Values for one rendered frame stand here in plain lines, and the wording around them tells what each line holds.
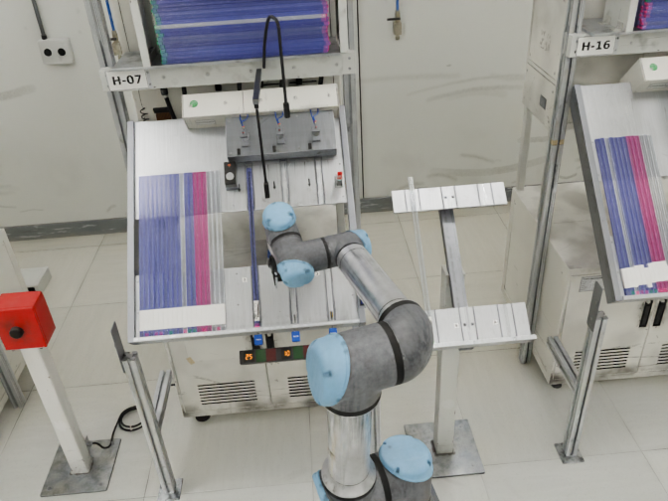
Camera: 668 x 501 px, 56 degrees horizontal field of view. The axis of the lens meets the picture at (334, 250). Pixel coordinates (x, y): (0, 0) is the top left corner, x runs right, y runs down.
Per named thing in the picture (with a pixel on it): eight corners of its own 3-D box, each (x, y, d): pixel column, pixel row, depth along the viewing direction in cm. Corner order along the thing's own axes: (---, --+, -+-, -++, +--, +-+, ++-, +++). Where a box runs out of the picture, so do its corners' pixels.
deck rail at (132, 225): (140, 344, 188) (134, 342, 182) (133, 345, 187) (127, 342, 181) (138, 128, 206) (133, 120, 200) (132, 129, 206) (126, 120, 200)
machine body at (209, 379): (362, 413, 249) (356, 287, 216) (186, 428, 247) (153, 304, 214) (347, 313, 304) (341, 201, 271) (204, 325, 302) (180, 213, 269)
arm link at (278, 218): (266, 233, 139) (256, 203, 143) (271, 256, 149) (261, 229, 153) (300, 223, 140) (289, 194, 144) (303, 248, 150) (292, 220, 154)
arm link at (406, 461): (441, 502, 140) (443, 462, 133) (386, 522, 136) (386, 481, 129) (417, 461, 149) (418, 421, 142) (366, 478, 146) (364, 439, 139)
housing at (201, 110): (338, 126, 208) (339, 105, 194) (191, 137, 206) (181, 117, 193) (336, 104, 210) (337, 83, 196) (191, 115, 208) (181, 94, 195)
